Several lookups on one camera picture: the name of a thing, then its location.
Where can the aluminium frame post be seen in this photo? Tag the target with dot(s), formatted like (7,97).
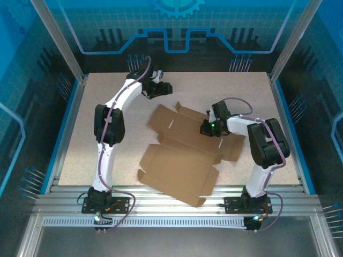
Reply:
(63,45)
(293,40)

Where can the aluminium mounting rail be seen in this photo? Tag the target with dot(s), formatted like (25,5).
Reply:
(160,210)

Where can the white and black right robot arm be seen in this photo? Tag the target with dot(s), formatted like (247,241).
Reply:
(268,144)

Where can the grey metal panel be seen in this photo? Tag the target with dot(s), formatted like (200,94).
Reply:
(174,242)

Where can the brown cardboard paper box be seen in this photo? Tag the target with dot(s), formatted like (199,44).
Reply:
(177,166)

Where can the aluminium side rail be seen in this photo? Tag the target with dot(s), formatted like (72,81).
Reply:
(71,117)
(275,87)

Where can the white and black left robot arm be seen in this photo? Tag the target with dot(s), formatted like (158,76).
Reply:
(107,125)

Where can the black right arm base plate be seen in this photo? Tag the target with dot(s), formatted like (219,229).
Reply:
(233,204)

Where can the small board green LED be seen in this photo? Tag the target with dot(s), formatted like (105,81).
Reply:
(97,218)
(257,218)

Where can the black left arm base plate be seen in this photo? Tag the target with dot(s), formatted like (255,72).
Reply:
(123,204)

